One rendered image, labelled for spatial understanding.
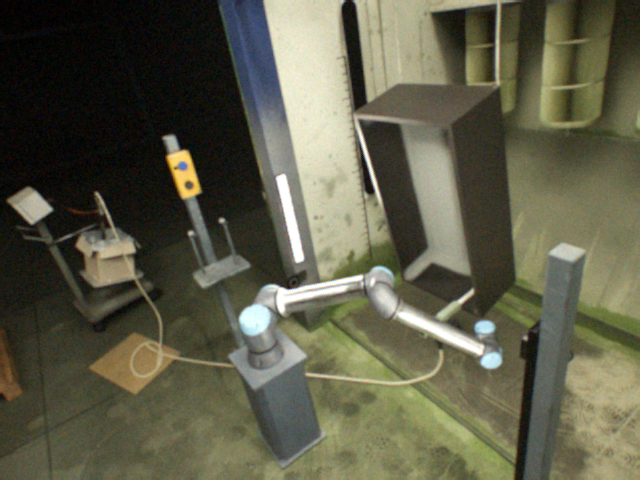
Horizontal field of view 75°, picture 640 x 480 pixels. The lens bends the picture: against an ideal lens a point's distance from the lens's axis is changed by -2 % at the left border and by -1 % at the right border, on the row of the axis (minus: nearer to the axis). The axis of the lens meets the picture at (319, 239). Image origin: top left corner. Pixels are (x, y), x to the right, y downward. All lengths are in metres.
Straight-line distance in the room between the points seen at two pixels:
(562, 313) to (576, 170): 2.41
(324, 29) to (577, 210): 2.01
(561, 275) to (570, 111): 2.11
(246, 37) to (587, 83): 1.92
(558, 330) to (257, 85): 1.99
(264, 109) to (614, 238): 2.28
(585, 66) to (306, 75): 1.57
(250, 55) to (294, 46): 0.28
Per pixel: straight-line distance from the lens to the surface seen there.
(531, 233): 3.34
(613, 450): 2.66
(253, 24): 2.51
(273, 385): 2.16
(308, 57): 2.68
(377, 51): 3.01
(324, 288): 2.05
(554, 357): 1.06
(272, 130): 2.57
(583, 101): 2.96
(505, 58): 3.22
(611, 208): 3.20
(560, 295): 0.96
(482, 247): 2.28
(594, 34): 2.90
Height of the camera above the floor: 2.12
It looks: 28 degrees down
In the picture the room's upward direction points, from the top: 11 degrees counter-clockwise
